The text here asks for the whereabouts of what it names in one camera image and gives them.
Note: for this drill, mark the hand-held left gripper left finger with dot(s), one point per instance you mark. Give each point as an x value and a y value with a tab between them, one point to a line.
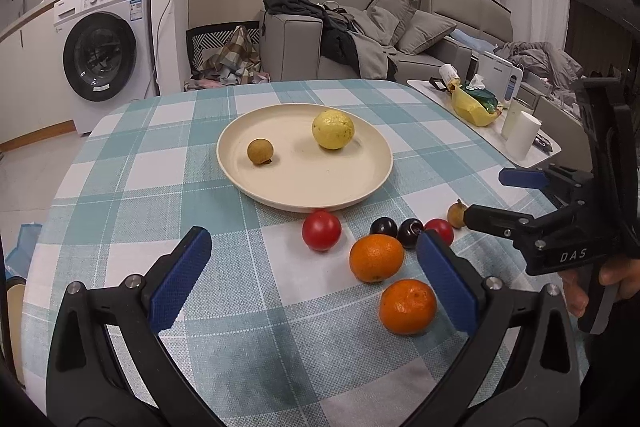
180	277

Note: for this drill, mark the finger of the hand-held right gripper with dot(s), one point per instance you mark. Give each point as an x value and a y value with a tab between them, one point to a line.
522	178
492	222

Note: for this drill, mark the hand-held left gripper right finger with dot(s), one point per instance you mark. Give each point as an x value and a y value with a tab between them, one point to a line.
447	279

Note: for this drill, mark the brown longan with stem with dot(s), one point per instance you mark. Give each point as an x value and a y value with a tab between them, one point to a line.
456	215

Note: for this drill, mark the orange mandarin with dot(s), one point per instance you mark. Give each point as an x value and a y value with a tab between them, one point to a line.
407	307
376	258

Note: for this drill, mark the small red tomato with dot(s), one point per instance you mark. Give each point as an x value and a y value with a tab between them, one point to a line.
440	230

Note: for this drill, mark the dark purple plum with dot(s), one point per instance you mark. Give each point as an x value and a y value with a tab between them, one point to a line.
410	233
384	227

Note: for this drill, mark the large red tomato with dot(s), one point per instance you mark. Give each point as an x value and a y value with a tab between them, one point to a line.
322	231

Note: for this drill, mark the cream round plate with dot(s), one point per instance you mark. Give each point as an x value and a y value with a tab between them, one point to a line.
305	179

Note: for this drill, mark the person's right hand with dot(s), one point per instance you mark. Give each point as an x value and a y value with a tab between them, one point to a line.
575	297

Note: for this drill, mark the white paper roll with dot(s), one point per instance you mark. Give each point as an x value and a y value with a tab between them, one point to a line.
524	134

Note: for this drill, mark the white side table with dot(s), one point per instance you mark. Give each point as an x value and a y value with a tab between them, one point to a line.
492	137

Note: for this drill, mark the white cup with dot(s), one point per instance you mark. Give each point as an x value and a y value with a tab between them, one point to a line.
512	114

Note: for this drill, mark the yellow plastic bag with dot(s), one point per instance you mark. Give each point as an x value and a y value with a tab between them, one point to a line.
472	109

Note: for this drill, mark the white heater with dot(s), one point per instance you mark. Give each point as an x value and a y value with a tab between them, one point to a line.
500	74

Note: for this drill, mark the grey blanket pile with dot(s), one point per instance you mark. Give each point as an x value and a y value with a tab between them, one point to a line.
542	59

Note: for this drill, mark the white bottle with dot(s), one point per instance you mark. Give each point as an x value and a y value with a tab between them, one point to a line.
448	74

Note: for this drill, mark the light blue cloth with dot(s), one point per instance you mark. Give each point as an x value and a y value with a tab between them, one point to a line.
475	42

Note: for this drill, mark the beige round stool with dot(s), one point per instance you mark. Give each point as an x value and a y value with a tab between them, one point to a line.
15	332

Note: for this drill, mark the grey cushion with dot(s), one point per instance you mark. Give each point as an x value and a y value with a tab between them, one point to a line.
395	14
425	32

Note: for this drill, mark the yellow lemon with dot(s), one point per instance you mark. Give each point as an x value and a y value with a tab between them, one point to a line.
333	129

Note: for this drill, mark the grey garment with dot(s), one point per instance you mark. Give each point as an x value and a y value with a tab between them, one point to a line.
372	52

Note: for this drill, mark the plaid cloth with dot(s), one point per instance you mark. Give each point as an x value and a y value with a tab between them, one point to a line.
232	57

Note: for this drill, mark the white washing machine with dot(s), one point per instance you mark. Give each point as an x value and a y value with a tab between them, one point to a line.
115	57

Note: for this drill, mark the black laundry basket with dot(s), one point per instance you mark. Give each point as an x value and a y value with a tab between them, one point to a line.
200	42

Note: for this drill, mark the white kitchen cabinet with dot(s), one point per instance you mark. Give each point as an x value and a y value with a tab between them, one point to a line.
30	72

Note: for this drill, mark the grey sofa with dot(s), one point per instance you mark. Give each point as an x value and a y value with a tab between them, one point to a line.
290	47

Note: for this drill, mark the dark clothes pile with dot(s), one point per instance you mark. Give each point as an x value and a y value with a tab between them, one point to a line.
300	4

